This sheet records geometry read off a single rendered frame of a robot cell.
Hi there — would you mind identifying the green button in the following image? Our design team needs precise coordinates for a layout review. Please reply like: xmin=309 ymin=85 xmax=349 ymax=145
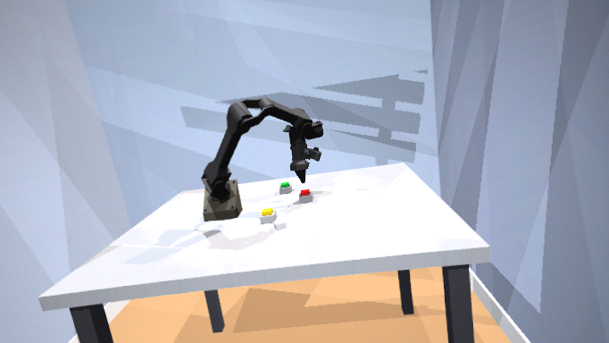
xmin=279 ymin=182 xmax=292 ymax=195

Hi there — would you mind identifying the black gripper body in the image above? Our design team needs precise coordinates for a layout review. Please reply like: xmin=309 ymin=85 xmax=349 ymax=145
xmin=290 ymin=142 xmax=308 ymax=171

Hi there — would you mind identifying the red button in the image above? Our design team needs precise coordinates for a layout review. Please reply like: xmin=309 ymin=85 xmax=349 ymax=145
xmin=299 ymin=189 xmax=313 ymax=203

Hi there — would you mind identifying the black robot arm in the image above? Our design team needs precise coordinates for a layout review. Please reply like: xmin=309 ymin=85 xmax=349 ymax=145
xmin=201 ymin=97 xmax=323 ymax=201

